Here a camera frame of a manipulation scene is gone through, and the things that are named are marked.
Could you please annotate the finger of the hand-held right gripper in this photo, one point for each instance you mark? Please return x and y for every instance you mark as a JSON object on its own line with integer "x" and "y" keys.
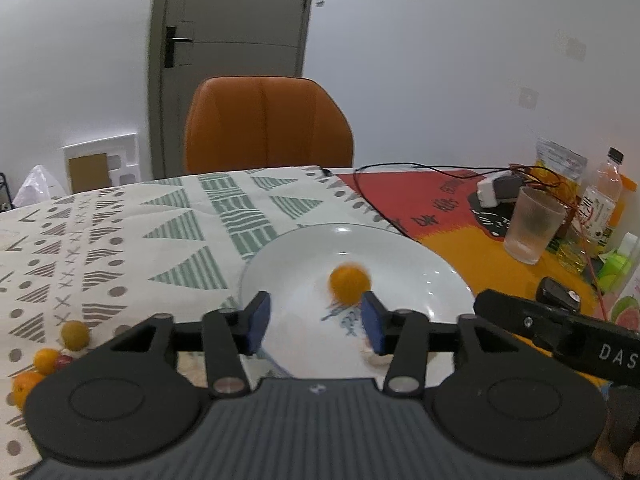
{"x": 557, "y": 292}
{"x": 515, "y": 315}

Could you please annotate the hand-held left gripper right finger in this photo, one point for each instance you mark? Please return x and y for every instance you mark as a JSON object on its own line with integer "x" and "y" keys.
{"x": 372, "y": 322}

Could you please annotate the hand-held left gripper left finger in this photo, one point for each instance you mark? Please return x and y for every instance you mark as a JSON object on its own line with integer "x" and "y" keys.
{"x": 257, "y": 321}

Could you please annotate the small orange kumquat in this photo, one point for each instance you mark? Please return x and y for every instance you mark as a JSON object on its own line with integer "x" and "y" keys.
{"x": 348, "y": 284}
{"x": 46, "y": 361}

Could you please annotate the white ceramic plate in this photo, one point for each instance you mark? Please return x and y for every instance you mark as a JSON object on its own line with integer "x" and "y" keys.
{"x": 300, "y": 270}

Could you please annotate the yellow-green round fruit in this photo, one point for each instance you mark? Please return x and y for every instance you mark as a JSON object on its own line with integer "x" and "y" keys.
{"x": 75, "y": 335}

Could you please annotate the small red fruit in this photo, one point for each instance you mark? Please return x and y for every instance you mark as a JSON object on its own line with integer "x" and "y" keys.
{"x": 64, "y": 361}

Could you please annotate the large orange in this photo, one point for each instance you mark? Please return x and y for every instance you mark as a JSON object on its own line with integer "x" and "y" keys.
{"x": 25, "y": 390}

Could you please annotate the person's right hand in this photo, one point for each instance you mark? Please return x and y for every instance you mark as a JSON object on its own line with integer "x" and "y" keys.
{"x": 612, "y": 455}

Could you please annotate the small clear glass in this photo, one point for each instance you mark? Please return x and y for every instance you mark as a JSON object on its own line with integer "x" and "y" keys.
{"x": 572, "y": 256}

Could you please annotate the pink green juice carton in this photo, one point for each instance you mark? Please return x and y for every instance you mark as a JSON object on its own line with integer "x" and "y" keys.
{"x": 627, "y": 310}

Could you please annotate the green bottle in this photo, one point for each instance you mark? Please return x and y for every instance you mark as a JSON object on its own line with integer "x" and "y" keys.
{"x": 617, "y": 265}

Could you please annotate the frosted plastic cup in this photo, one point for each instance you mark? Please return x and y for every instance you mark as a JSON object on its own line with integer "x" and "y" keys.
{"x": 532, "y": 225}

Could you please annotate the clear bottle with black cap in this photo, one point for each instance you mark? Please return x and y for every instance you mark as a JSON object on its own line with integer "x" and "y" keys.
{"x": 600, "y": 195}

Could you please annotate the orange carton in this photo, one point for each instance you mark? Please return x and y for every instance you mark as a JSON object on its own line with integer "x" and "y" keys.
{"x": 628, "y": 200}

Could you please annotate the white grey power adapter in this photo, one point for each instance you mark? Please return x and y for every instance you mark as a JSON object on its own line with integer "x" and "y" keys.
{"x": 487, "y": 191}

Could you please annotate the patterned white tablecloth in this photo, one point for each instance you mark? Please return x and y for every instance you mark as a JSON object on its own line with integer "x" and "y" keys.
{"x": 150, "y": 240}

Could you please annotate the yellow snack bag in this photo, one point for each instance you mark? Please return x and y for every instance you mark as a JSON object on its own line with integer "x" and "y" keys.
{"x": 555, "y": 157}

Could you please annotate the orange leather chair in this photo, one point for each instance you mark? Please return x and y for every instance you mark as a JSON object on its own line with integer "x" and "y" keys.
{"x": 265, "y": 125}

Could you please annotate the white foam packaging board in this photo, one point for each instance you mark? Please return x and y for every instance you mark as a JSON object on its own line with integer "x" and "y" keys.
{"x": 126, "y": 160}

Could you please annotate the brown cardboard piece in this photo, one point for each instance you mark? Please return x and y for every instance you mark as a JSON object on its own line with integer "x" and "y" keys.
{"x": 87, "y": 172}

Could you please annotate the white plastic bag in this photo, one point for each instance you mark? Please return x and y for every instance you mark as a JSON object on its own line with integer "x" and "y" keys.
{"x": 37, "y": 186}

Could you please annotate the grey door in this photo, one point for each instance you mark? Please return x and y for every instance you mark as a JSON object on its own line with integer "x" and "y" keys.
{"x": 240, "y": 20}

